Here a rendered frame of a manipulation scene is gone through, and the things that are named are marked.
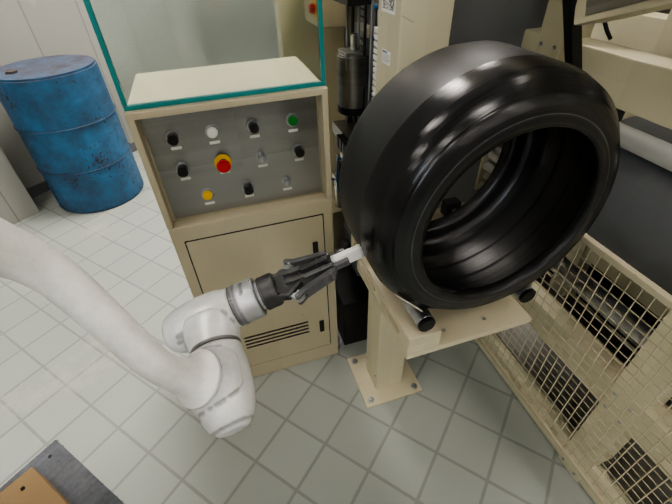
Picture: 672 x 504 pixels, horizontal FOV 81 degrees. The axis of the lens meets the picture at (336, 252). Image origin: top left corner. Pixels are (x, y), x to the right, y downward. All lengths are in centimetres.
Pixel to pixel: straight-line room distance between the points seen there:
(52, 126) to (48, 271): 262
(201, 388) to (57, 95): 266
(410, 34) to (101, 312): 82
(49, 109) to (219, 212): 200
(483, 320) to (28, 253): 98
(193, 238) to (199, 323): 59
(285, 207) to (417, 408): 106
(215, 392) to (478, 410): 138
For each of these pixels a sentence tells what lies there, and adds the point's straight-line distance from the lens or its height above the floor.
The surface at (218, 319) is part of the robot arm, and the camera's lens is 82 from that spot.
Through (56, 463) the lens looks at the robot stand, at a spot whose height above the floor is 65.
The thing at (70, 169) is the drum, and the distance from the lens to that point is 336.
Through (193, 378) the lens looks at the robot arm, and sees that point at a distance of 72.
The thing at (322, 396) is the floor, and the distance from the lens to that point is 188.
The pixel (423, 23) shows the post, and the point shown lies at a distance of 101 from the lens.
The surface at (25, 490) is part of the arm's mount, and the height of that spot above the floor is 71.
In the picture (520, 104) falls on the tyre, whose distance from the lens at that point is 71.
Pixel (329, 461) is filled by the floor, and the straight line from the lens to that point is 175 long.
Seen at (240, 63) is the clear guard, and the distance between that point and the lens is 118.
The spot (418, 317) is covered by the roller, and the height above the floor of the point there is 92.
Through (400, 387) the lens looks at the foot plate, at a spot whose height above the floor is 1.
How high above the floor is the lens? 162
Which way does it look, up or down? 40 degrees down
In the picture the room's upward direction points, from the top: 2 degrees counter-clockwise
